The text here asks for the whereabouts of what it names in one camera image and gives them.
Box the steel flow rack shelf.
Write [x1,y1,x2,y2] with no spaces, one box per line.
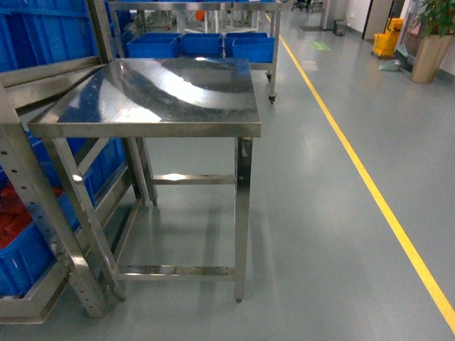
[0,0,159,325]

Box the red parts pile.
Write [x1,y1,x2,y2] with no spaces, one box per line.
[1,180,46,254]

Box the small steel table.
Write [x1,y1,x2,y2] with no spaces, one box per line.
[28,58,261,302]

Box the yellow mop bucket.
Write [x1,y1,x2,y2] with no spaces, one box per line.
[371,18,404,59]

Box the blue bin lower right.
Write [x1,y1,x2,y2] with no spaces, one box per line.
[1,132,126,296]

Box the plant in tan pot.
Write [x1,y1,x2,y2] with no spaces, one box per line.
[411,0,454,84]

